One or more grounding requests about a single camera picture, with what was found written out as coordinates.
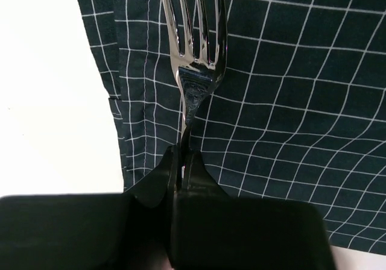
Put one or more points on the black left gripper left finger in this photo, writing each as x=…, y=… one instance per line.
x=129, y=230

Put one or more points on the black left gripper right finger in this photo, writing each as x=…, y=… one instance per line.
x=212, y=230

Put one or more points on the dark checked cloth placemat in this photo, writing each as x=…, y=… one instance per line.
x=300, y=113

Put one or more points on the silver fork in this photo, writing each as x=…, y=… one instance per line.
x=196, y=72

